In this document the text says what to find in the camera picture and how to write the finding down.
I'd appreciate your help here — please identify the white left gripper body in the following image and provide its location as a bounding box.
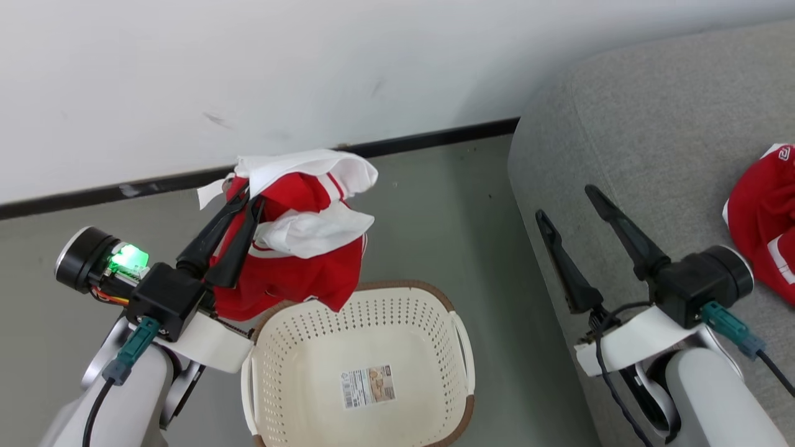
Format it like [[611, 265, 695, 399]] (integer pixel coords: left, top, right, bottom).
[[152, 310, 255, 374]]

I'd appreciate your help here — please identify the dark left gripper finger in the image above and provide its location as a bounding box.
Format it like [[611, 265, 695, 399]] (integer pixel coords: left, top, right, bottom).
[[176, 186, 251, 280], [205, 197, 266, 289]]

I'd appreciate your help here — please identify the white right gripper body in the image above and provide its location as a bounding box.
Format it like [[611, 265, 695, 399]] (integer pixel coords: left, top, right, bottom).
[[575, 305, 706, 377]]

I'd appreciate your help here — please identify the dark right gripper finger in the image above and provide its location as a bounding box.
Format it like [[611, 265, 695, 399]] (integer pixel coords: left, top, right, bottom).
[[584, 184, 673, 281], [535, 209, 604, 314]]

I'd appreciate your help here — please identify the red garment with white stripe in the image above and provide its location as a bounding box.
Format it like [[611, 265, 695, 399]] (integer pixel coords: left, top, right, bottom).
[[722, 143, 795, 306]]

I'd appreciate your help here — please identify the red garment with white collar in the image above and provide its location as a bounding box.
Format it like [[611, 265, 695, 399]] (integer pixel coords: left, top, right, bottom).
[[198, 149, 379, 322]]

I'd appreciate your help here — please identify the teal plug left camera cable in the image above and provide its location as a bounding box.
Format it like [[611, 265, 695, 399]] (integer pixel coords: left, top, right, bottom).
[[83, 317, 161, 447]]

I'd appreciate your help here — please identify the grey fabric sofa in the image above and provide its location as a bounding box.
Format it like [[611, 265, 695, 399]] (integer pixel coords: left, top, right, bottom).
[[507, 19, 795, 447]]

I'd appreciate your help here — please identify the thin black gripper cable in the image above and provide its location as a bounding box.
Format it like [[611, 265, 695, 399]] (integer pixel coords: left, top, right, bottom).
[[587, 301, 656, 447]]

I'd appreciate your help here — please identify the black baseboard strip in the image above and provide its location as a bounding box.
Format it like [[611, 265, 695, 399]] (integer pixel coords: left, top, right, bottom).
[[0, 117, 520, 220]]

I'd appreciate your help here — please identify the teal plug right camera cable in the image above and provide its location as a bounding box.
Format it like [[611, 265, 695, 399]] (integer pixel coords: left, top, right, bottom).
[[702, 301, 795, 398]]

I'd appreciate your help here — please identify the teal plug camera cable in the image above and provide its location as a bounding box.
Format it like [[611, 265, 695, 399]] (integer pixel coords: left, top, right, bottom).
[[83, 317, 161, 447], [702, 301, 795, 398]]

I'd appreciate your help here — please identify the cream perforated laundry basket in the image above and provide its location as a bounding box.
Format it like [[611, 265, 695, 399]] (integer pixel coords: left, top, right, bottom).
[[241, 281, 476, 447]]

